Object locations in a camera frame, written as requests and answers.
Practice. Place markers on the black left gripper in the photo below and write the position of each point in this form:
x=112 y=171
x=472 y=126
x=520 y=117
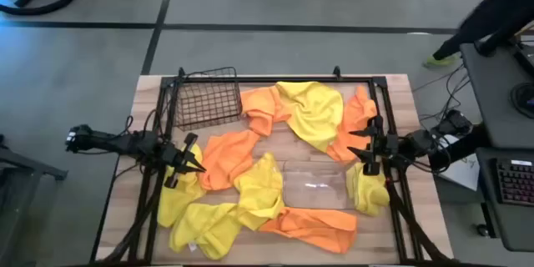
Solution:
x=171 y=156

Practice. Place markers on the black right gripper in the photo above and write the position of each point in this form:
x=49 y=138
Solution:
x=386 y=146

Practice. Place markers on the orange microfiber towel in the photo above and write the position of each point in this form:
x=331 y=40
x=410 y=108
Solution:
x=260 y=108
x=313 y=227
x=354 y=112
x=227 y=158

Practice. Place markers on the yellow microfiber towel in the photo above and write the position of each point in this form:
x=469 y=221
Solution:
x=313 y=112
x=175 y=204
x=258 y=187
x=369 y=194

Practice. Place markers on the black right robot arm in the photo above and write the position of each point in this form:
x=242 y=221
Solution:
x=417 y=144

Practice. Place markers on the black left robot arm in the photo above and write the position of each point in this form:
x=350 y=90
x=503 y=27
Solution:
x=108 y=142

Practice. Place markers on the clear plastic bin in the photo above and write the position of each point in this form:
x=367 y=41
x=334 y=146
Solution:
x=317 y=192

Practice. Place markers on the black desk support beam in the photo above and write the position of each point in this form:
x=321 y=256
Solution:
x=463 y=148

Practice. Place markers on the white paper sheet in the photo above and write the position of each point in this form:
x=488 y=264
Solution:
x=463 y=173

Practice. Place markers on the dark grey desk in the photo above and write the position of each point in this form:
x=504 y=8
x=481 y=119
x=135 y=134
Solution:
x=513 y=225
x=492 y=92

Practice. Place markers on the black caster wheel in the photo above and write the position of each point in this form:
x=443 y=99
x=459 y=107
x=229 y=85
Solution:
x=483 y=230

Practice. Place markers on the black backlit keyboard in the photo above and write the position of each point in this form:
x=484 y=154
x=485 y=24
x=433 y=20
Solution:
x=517 y=183

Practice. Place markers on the round black desk object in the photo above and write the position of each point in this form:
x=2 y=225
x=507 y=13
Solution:
x=519 y=100

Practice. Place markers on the grey metal stand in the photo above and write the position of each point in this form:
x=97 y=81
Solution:
x=25 y=164

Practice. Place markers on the black flat device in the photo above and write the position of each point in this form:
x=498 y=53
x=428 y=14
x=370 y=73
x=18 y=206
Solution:
x=525 y=58

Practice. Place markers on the person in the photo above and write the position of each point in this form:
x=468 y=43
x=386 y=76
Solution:
x=492 y=12

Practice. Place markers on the black metal table frame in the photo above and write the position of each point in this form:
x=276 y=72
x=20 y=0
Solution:
x=250 y=79

